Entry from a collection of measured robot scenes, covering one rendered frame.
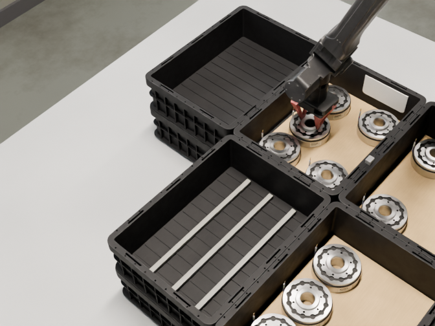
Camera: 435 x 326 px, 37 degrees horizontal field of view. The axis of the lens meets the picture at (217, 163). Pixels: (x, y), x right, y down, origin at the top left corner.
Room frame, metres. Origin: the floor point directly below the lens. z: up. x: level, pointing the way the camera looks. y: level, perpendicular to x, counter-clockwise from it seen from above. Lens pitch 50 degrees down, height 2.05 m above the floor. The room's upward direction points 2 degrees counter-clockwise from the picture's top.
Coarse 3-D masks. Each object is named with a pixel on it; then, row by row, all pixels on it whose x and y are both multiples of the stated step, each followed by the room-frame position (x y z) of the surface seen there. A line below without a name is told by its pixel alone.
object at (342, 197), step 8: (432, 104) 1.09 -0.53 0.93; (424, 112) 1.07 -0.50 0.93; (416, 120) 1.04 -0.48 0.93; (408, 128) 1.02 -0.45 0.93; (400, 136) 0.99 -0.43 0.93; (392, 144) 0.97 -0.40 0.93; (384, 152) 0.96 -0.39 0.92; (376, 160) 0.92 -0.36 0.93; (368, 168) 0.90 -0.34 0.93; (360, 176) 0.88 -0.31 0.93; (352, 184) 0.86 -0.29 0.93; (344, 192) 0.84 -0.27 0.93; (344, 200) 0.82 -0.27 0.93; (352, 208) 0.79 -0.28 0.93; (360, 208) 0.79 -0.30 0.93; (368, 216) 0.77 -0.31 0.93; (376, 224) 0.75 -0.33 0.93; (384, 224) 0.75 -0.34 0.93; (392, 232) 0.73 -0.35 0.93; (408, 240) 0.71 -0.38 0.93; (416, 248) 0.69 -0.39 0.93; (424, 248) 0.69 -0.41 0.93; (432, 256) 0.67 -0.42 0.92
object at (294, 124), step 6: (306, 114) 1.14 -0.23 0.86; (312, 114) 1.14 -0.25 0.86; (294, 120) 1.12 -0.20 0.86; (300, 120) 1.12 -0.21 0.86; (324, 120) 1.12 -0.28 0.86; (294, 126) 1.10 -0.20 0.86; (300, 126) 1.10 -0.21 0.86; (324, 126) 1.10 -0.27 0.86; (294, 132) 1.08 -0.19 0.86; (300, 132) 1.08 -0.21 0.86; (306, 132) 1.08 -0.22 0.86; (312, 132) 1.08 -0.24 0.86; (318, 132) 1.08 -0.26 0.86; (324, 132) 1.08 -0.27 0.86; (306, 138) 1.06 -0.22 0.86; (312, 138) 1.06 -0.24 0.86; (318, 138) 1.06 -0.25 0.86
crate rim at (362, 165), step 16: (352, 64) 1.25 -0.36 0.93; (384, 80) 1.18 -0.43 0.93; (272, 96) 1.14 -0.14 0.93; (416, 96) 1.12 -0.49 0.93; (256, 112) 1.09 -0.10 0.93; (416, 112) 1.07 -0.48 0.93; (240, 128) 1.04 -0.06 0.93; (400, 128) 1.02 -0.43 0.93; (256, 144) 0.99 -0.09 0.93; (384, 144) 0.97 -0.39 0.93; (304, 176) 0.89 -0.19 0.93; (352, 176) 0.88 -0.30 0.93; (336, 192) 0.84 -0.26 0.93
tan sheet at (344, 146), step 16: (352, 96) 1.23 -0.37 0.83; (352, 112) 1.17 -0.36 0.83; (288, 128) 1.12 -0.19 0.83; (336, 128) 1.12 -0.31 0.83; (352, 128) 1.12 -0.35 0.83; (336, 144) 1.06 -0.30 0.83; (352, 144) 1.06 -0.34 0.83; (304, 160) 1.01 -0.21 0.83; (336, 160) 1.01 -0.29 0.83; (352, 160) 1.01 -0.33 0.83
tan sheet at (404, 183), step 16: (416, 144) 1.05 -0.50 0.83; (400, 176) 0.95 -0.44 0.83; (416, 176) 0.95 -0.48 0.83; (384, 192) 0.91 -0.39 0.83; (400, 192) 0.90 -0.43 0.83; (416, 192) 0.90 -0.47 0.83; (432, 192) 0.90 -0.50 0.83; (416, 208) 0.86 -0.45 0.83; (432, 208) 0.85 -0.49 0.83; (416, 224) 0.81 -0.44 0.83; (432, 224) 0.81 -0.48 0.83; (416, 240) 0.77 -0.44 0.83; (432, 240) 0.77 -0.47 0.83
